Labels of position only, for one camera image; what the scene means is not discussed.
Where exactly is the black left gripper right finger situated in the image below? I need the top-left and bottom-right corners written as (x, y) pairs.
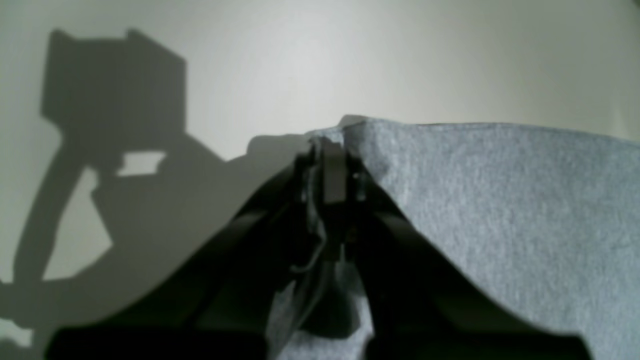
top-left (317, 137), bottom-right (592, 360)

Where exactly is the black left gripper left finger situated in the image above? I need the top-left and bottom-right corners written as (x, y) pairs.
top-left (45, 145), bottom-right (326, 360)

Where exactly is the grey T-shirt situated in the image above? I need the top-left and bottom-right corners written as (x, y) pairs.
top-left (265, 115), bottom-right (640, 360)

